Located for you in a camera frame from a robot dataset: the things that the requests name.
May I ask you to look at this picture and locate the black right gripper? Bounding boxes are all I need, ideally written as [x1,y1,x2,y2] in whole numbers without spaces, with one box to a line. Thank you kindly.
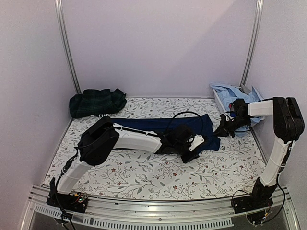
[213,115,250,138]

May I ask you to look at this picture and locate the navy blue t-shirt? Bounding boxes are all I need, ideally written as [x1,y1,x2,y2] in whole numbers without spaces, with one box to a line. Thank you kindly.
[112,114,221,153]

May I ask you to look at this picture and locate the white plastic laundry basket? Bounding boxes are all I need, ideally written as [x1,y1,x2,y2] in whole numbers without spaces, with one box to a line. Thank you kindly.
[212,83,255,113]

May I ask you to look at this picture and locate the light blue shirt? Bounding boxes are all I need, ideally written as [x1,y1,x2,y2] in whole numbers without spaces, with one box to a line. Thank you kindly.
[210,84,272,137]

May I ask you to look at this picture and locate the floral patterned table cloth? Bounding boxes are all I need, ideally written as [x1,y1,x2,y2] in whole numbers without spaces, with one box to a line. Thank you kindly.
[42,98,265,200]

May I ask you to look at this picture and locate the right robot arm white sleeves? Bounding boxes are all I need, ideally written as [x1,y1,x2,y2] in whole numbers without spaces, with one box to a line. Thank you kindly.
[230,96,305,199]

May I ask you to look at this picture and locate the robot arm white sleeves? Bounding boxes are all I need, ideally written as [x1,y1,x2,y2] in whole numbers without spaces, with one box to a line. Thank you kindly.
[49,116,192,196]
[230,96,305,199]

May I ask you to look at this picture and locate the left robot arm white sleeves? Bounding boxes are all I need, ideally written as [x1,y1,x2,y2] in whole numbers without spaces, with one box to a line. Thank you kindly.
[49,116,192,196]

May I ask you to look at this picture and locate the dark green plaid garment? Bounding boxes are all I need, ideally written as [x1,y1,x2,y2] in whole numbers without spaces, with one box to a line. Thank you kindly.
[69,89,127,118]

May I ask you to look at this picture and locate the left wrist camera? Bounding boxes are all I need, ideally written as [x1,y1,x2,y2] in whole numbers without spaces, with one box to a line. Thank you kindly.
[188,135,205,151]

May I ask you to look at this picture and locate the aluminium front rail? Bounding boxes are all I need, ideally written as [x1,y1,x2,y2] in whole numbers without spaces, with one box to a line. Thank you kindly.
[21,186,303,230]

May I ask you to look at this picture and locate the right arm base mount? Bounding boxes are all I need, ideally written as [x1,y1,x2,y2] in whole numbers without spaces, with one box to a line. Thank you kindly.
[231,179,277,225]

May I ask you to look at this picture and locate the right aluminium frame post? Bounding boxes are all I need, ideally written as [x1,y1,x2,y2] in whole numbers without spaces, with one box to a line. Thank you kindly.
[240,0,264,87]

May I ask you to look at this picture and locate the aluminium frame post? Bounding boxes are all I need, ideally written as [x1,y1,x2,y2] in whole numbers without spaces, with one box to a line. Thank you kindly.
[240,0,264,87]
[54,0,81,94]

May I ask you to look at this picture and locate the left aluminium frame post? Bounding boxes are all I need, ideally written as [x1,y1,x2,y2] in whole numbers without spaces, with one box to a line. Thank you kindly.
[54,0,81,94]

